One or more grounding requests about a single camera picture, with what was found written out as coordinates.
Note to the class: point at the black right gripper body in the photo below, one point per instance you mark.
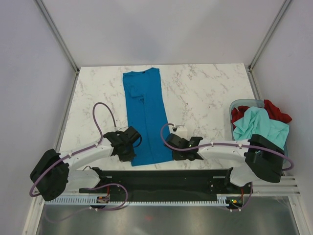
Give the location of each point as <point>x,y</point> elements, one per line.
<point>178,156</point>

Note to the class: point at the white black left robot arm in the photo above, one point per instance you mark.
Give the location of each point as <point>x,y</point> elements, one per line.
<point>56,173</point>

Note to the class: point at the teal t shirt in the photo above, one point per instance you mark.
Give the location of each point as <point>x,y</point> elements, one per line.
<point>256,121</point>

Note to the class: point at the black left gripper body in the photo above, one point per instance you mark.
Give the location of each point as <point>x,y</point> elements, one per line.
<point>127,154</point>

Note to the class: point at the aluminium left corner post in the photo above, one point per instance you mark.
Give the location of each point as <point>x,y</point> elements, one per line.
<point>56,33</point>

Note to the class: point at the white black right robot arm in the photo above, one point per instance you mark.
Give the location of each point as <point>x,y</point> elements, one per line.
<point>257,158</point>

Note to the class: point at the aluminium corner post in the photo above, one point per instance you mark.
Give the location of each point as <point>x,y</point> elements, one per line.
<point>56,33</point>
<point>270,32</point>

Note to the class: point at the white slotted cable duct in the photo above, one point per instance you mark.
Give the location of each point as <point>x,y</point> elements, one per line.
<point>97,201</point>

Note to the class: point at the aluminium right corner post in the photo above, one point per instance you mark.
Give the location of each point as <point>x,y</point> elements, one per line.
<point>270,32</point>

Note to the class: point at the blue t shirt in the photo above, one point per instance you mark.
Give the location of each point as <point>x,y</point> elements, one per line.
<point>146,113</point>

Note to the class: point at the red t shirt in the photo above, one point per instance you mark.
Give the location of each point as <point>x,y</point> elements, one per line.
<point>238,108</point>

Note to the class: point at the translucent blue plastic basket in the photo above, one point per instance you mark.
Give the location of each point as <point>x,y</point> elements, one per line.
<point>249,117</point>

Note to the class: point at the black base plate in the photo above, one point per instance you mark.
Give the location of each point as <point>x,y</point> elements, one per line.
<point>162,184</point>

